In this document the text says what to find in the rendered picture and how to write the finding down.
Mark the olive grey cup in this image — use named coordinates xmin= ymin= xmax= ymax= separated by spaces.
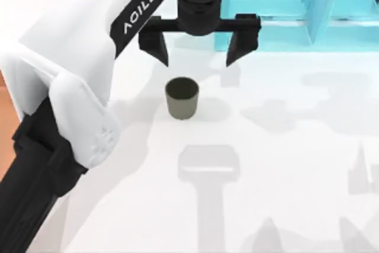
xmin=165 ymin=76 xmax=200 ymax=121

